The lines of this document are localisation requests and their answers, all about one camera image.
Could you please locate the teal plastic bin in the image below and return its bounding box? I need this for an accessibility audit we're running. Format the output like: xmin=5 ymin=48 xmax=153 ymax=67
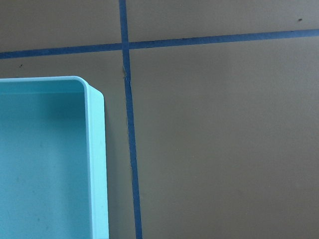
xmin=0 ymin=76 xmax=109 ymax=239

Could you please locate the brown paper table cover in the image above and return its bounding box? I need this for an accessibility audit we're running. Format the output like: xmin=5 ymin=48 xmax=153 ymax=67
xmin=0 ymin=0 xmax=319 ymax=239

